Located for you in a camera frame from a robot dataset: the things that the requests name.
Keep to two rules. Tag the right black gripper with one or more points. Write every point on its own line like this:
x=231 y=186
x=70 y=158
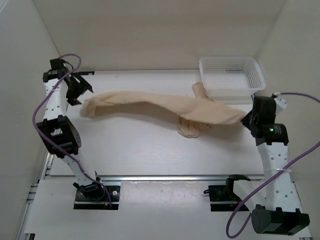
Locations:
x=245 y=120

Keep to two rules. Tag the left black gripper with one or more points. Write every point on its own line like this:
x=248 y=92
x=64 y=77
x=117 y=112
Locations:
x=82 y=86

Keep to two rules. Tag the beige trousers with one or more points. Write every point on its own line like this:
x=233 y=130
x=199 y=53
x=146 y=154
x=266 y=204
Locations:
x=196 y=115

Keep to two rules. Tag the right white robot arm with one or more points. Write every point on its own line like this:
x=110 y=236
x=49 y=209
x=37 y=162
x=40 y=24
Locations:
x=274 y=206

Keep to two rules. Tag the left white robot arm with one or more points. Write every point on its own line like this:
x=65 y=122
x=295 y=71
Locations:
x=60 y=136

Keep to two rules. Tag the white plastic basket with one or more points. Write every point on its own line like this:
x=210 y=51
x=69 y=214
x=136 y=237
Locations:
x=230 y=77

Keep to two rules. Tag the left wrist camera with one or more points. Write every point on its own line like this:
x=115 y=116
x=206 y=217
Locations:
x=58 y=66

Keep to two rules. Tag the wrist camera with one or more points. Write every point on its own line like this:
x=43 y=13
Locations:
x=58 y=66
x=280 y=101

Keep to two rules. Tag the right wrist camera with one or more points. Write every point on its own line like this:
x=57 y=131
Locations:
x=280 y=101

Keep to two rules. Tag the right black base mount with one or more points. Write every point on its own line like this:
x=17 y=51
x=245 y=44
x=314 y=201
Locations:
x=222 y=197

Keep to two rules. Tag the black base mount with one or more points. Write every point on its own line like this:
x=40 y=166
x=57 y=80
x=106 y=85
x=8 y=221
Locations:
x=222 y=197
x=95 y=197

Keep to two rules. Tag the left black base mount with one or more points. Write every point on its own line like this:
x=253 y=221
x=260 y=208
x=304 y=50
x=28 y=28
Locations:
x=95 y=197

